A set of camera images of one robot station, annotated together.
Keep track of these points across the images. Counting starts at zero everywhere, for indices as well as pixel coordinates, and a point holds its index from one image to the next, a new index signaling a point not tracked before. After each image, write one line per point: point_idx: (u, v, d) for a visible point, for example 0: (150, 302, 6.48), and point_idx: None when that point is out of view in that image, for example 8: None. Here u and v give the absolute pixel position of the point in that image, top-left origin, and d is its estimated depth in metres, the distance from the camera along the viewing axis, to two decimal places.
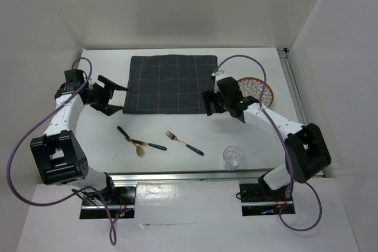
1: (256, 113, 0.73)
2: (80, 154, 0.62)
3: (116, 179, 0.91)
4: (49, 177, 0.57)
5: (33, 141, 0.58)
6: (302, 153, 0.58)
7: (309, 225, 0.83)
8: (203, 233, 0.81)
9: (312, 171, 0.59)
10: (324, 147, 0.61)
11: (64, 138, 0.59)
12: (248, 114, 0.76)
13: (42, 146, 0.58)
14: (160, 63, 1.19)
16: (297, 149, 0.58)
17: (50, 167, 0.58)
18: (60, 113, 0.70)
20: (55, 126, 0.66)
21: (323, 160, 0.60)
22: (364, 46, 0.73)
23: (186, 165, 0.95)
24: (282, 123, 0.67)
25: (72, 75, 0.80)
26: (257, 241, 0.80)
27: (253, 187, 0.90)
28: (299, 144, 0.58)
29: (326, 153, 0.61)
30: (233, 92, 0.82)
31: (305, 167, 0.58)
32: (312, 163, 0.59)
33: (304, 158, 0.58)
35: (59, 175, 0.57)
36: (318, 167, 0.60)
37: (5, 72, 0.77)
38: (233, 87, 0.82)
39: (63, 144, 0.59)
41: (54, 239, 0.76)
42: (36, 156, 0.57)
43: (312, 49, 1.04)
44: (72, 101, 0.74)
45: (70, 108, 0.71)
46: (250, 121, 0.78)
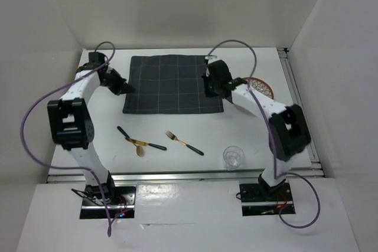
1: (243, 94, 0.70)
2: (89, 120, 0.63)
3: (116, 179, 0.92)
4: (58, 137, 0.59)
5: (49, 104, 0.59)
6: (284, 131, 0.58)
7: (308, 221, 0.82)
8: (203, 234, 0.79)
9: (293, 149, 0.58)
10: (306, 127, 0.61)
11: (76, 104, 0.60)
12: (235, 94, 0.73)
13: (56, 108, 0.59)
14: (160, 63, 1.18)
16: (279, 126, 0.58)
17: (61, 128, 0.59)
18: (78, 83, 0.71)
20: (71, 94, 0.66)
21: (304, 138, 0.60)
22: (369, 44, 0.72)
23: (186, 164, 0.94)
24: (267, 103, 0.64)
25: (94, 55, 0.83)
26: (257, 242, 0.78)
27: (253, 187, 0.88)
28: (280, 123, 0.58)
29: (308, 134, 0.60)
30: (221, 75, 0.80)
31: (286, 144, 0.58)
32: (293, 141, 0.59)
33: (285, 136, 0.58)
35: (69, 137, 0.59)
36: (298, 147, 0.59)
37: (5, 73, 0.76)
38: (222, 69, 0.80)
39: (75, 110, 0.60)
41: (54, 238, 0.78)
42: (49, 116, 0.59)
43: (313, 47, 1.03)
44: (90, 77, 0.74)
45: (87, 81, 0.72)
46: (237, 102, 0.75)
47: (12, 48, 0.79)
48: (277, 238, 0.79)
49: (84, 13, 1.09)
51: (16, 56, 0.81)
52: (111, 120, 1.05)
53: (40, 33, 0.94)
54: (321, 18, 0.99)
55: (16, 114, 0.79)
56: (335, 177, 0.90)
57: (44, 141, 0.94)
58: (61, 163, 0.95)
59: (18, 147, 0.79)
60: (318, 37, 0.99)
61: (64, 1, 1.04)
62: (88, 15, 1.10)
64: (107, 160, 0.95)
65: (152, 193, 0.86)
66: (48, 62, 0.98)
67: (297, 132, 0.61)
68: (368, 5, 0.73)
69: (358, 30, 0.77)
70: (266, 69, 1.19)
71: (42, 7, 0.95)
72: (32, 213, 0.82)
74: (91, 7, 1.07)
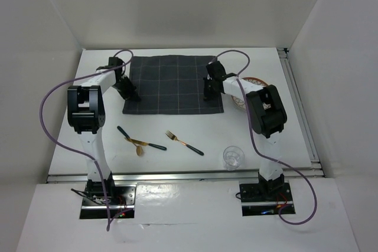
1: (231, 82, 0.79)
2: (103, 107, 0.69)
3: (116, 179, 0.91)
4: (72, 117, 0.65)
5: (70, 87, 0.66)
6: (258, 107, 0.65)
7: (303, 218, 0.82)
8: (203, 234, 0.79)
9: (267, 124, 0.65)
10: (282, 105, 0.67)
11: (93, 90, 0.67)
12: (226, 84, 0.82)
13: (75, 91, 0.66)
14: (160, 63, 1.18)
16: (254, 102, 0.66)
17: (76, 111, 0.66)
18: (95, 77, 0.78)
20: (89, 82, 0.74)
21: (280, 115, 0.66)
22: (370, 43, 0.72)
23: (186, 165, 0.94)
24: (248, 86, 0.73)
25: (113, 59, 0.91)
26: (256, 242, 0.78)
27: (253, 187, 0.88)
28: (256, 100, 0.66)
29: (283, 112, 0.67)
30: (217, 71, 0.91)
31: (261, 119, 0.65)
32: (269, 117, 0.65)
33: (261, 111, 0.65)
35: (82, 118, 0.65)
36: (274, 122, 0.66)
37: (6, 74, 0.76)
38: (218, 68, 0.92)
39: (91, 94, 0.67)
41: (54, 238, 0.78)
42: (68, 98, 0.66)
43: (313, 47, 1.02)
44: (108, 73, 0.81)
45: (104, 76, 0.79)
46: (229, 92, 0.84)
47: (12, 48, 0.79)
48: (277, 238, 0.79)
49: (84, 13, 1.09)
51: (16, 56, 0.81)
52: (111, 120, 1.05)
53: (40, 33, 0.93)
54: (320, 18, 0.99)
55: (16, 114, 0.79)
56: (335, 177, 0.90)
57: (45, 141, 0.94)
58: (61, 162, 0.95)
59: (18, 147, 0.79)
60: (318, 37, 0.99)
61: (63, 1, 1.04)
62: (88, 15, 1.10)
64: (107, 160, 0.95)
65: (152, 193, 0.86)
66: (48, 62, 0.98)
67: (274, 110, 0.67)
68: (368, 5, 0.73)
69: (358, 31, 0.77)
70: (266, 69, 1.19)
71: (42, 7, 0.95)
72: (32, 212, 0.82)
74: (91, 7, 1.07)
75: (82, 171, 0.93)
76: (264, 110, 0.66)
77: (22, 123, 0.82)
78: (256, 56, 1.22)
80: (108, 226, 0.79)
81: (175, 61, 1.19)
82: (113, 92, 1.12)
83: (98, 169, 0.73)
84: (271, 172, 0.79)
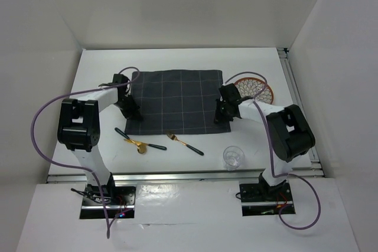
1: (248, 105, 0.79)
2: (97, 125, 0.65)
3: (118, 179, 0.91)
4: (63, 132, 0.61)
5: (65, 100, 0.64)
6: (282, 129, 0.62)
7: (307, 223, 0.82)
8: (204, 235, 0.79)
9: (294, 148, 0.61)
10: (308, 126, 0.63)
11: (88, 104, 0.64)
12: (243, 107, 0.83)
13: (70, 105, 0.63)
14: (162, 80, 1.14)
16: (277, 126, 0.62)
17: (68, 126, 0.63)
18: (95, 92, 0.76)
20: (87, 98, 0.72)
21: (307, 138, 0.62)
22: (370, 44, 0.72)
23: (186, 165, 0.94)
24: (267, 108, 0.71)
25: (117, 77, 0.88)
26: (257, 242, 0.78)
27: (253, 187, 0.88)
28: (279, 121, 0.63)
29: (310, 133, 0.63)
30: (231, 94, 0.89)
31: (287, 143, 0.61)
32: (294, 140, 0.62)
33: (286, 135, 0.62)
35: (73, 133, 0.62)
36: (300, 146, 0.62)
37: (6, 74, 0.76)
38: (232, 90, 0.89)
39: (86, 109, 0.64)
41: (54, 238, 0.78)
42: (62, 113, 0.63)
43: (313, 47, 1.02)
44: (109, 90, 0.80)
45: (104, 92, 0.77)
46: (246, 115, 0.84)
47: (12, 48, 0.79)
48: (277, 238, 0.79)
49: (84, 13, 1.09)
51: (16, 56, 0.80)
52: (111, 120, 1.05)
53: (39, 33, 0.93)
54: (320, 18, 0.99)
55: (16, 115, 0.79)
56: (335, 177, 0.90)
57: (44, 141, 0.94)
58: (61, 162, 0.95)
59: (18, 149, 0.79)
60: (318, 37, 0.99)
61: (63, 1, 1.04)
62: (88, 15, 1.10)
64: (107, 160, 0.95)
65: (152, 193, 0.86)
66: (47, 63, 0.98)
67: (300, 133, 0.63)
68: (368, 5, 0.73)
69: (358, 31, 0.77)
70: (266, 68, 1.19)
71: (42, 7, 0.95)
72: (32, 212, 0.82)
74: (90, 7, 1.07)
75: (82, 172, 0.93)
76: (289, 133, 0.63)
77: (22, 124, 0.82)
78: (256, 56, 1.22)
80: (108, 233, 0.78)
81: (178, 77, 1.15)
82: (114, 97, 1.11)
83: (97, 179, 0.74)
84: (277, 180, 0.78)
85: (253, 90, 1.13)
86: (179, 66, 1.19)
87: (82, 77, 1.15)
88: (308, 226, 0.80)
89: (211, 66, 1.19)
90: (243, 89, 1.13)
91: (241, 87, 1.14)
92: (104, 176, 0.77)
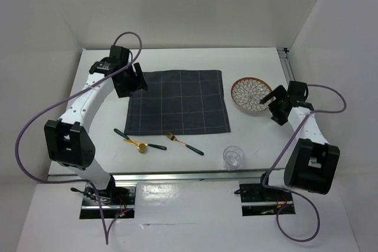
1: (299, 114, 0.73)
2: (87, 143, 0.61)
3: (118, 179, 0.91)
4: (55, 157, 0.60)
5: (48, 123, 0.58)
6: (303, 161, 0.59)
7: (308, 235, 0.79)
8: (202, 234, 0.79)
9: (300, 181, 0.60)
10: (329, 174, 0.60)
11: (74, 131, 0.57)
12: (293, 111, 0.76)
13: (53, 133, 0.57)
14: (162, 80, 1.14)
16: (303, 155, 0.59)
17: (58, 151, 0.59)
18: (82, 97, 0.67)
20: (73, 111, 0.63)
21: (320, 182, 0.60)
22: (370, 44, 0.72)
23: (186, 165, 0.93)
24: (310, 131, 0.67)
25: (116, 51, 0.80)
26: (257, 242, 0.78)
27: (253, 187, 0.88)
28: (308, 153, 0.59)
29: (327, 183, 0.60)
30: (296, 92, 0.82)
31: (296, 173, 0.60)
32: (307, 177, 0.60)
33: (302, 166, 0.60)
35: (64, 160, 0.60)
36: (308, 185, 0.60)
37: (6, 74, 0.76)
38: (299, 89, 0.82)
39: (72, 136, 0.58)
41: (54, 238, 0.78)
42: (48, 137, 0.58)
43: (314, 47, 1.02)
44: (101, 86, 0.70)
45: (95, 95, 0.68)
46: (292, 121, 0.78)
47: (12, 48, 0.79)
48: (277, 238, 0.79)
49: (84, 12, 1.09)
51: (16, 56, 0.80)
52: (111, 120, 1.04)
53: (39, 33, 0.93)
54: (320, 18, 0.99)
55: (16, 115, 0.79)
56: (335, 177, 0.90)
57: (44, 142, 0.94)
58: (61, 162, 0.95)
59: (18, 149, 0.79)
60: (319, 37, 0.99)
61: (63, 0, 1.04)
62: (88, 14, 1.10)
64: (107, 160, 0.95)
65: (152, 193, 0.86)
66: (47, 63, 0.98)
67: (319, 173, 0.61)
68: (368, 5, 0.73)
69: (358, 30, 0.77)
70: (266, 68, 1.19)
71: (41, 7, 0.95)
72: (32, 213, 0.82)
74: (90, 7, 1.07)
75: None
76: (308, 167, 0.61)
77: (23, 124, 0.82)
78: (256, 57, 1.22)
80: (107, 239, 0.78)
81: (178, 77, 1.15)
82: (113, 97, 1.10)
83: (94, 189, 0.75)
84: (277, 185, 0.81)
85: (253, 90, 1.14)
86: (179, 66, 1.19)
87: (83, 77, 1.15)
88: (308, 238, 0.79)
89: (211, 66, 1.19)
90: (243, 89, 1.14)
91: (242, 87, 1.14)
92: (103, 178, 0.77)
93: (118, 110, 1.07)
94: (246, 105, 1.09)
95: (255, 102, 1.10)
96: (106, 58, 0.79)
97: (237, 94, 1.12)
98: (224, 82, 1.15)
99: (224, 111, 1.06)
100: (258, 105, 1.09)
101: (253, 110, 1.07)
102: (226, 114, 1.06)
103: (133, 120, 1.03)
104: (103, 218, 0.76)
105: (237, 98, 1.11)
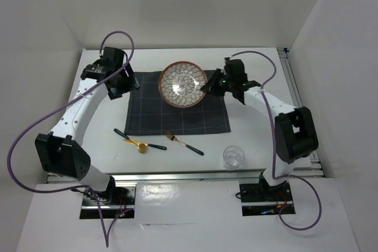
1: (255, 94, 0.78)
2: (82, 156, 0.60)
3: (118, 179, 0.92)
4: (48, 169, 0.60)
5: (39, 137, 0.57)
6: (289, 131, 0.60)
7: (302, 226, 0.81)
8: (203, 234, 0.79)
9: (297, 151, 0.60)
10: (312, 131, 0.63)
11: (65, 145, 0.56)
12: (248, 94, 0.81)
13: (44, 147, 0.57)
14: None
16: (285, 128, 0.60)
17: (51, 163, 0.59)
18: (74, 107, 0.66)
20: (64, 123, 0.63)
21: (311, 143, 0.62)
22: (370, 44, 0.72)
23: (186, 165, 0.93)
24: (276, 104, 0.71)
25: (110, 52, 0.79)
26: (257, 242, 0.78)
27: (253, 187, 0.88)
28: (287, 124, 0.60)
29: (313, 139, 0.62)
30: (238, 74, 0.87)
31: (290, 146, 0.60)
32: (298, 143, 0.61)
33: (290, 138, 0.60)
35: (58, 172, 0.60)
36: (302, 150, 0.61)
37: (6, 74, 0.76)
38: (238, 69, 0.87)
39: (63, 150, 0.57)
41: (54, 238, 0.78)
42: (39, 151, 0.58)
43: (314, 46, 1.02)
44: (93, 93, 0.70)
45: (87, 104, 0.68)
46: (251, 103, 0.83)
47: (12, 49, 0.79)
48: (277, 238, 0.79)
49: (84, 12, 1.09)
51: (17, 57, 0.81)
52: (111, 120, 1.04)
53: (40, 34, 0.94)
54: (321, 18, 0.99)
55: (16, 115, 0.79)
56: (335, 177, 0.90)
57: None
58: None
59: (21, 150, 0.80)
60: (319, 37, 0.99)
61: (64, 1, 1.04)
62: (88, 15, 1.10)
64: (107, 160, 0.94)
65: (152, 193, 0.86)
66: (47, 63, 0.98)
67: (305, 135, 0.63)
68: (368, 6, 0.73)
69: (358, 31, 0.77)
70: (266, 68, 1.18)
71: (42, 7, 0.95)
72: (32, 212, 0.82)
74: (91, 7, 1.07)
75: None
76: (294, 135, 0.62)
77: (23, 124, 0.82)
78: (256, 57, 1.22)
80: (108, 242, 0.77)
81: None
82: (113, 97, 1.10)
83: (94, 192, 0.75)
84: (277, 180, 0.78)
85: (186, 74, 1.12)
86: None
87: None
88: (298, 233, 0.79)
89: (211, 66, 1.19)
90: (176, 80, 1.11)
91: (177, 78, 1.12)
92: (103, 179, 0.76)
93: (118, 111, 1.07)
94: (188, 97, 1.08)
95: (186, 87, 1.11)
96: (100, 61, 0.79)
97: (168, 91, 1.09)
98: None
99: (224, 111, 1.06)
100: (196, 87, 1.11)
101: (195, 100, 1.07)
102: (227, 115, 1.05)
103: (133, 120, 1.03)
104: (103, 218, 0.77)
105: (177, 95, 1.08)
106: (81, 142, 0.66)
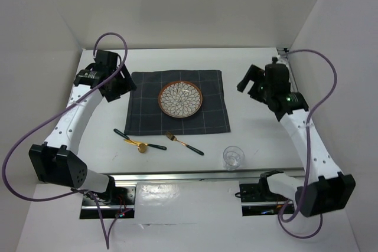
1: (297, 127, 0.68)
2: (78, 164, 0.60)
3: (118, 179, 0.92)
4: (44, 179, 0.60)
5: (33, 147, 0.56)
6: (320, 201, 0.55)
7: (305, 234, 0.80)
8: (203, 234, 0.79)
9: (317, 213, 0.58)
10: (345, 199, 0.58)
11: (61, 156, 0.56)
12: (287, 118, 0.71)
13: (38, 159, 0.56)
14: (162, 80, 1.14)
16: (319, 198, 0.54)
17: (45, 174, 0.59)
18: (68, 115, 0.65)
20: (59, 133, 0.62)
21: (336, 206, 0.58)
22: (369, 44, 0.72)
23: (186, 164, 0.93)
24: (318, 157, 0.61)
25: (103, 56, 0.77)
26: (257, 242, 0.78)
27: (253, 187, 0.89)
28: (323, 195, 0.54)
29: (341, 205, 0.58)
30: (280, 82, 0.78)
31: (313, 210, 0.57)
32: (323, 208, 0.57)
33: (318, 204, 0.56)
35: (54, 182, 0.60)
36: (325, 210, 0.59)
37: (6, 74, 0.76)
38: (282, 78, 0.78)
39: (58, 161, 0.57)
41: (54, 238, 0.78)
42: (33, 162, 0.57)
43: (314, 47, 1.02)
44: (87, 100, 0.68)
45: (80, 112, 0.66)
46: (283, 124, 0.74)
47: (12, 49, 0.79)
48: (277, 239, 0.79)
49: (84, 12, 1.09)
51: (17, 57, 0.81)
52: (111, 120, 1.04)
53: (39, 34, 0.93)
54: (321, 17, 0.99)
55: (16, 115, 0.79)
56: None
57: None
58: None
59: (22, 150, 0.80)
60: (318, 37, 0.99)
61: (64, 1, 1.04)
62: (89, 15, 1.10)
64: (107, 161, 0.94)
65: (152, 193, 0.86)
66: (47, 64, 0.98)
67: (337, 196, 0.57)
68: (368, 5, 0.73)
69: (358, 30, 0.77)
70: None
71: (41, 7, 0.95)
72: (32, 213, 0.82)
74: (91, 7, 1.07)
75: None
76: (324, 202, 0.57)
77: (23, 124, 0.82)
78: (255, 57, 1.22)
80: (108, 243, 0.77)
81: (178, 77, 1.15)
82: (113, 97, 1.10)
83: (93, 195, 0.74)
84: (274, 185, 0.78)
85: (183, 92, 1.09)
86: (179, 66, 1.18)
87: None
88: (292, 234, 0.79)
89: (211, 66, 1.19)
90: (174, 95, 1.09)
91: (175, 91, 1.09)
92: (102, 180, 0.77)
93: (118, 111, 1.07)
94: (186, 111, 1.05)
95: (183, 101, 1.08)
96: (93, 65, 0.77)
97: (167, 108, 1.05)
98: (224, 83, 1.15)
99: (224, 111, 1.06)
100: (191, 101, 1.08)
101: (191, 111, 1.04)
102: (227, 114, 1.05)
103: (133, 120, 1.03)
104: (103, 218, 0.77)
105: (176, 110, 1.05)
106: (77, 151, 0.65)
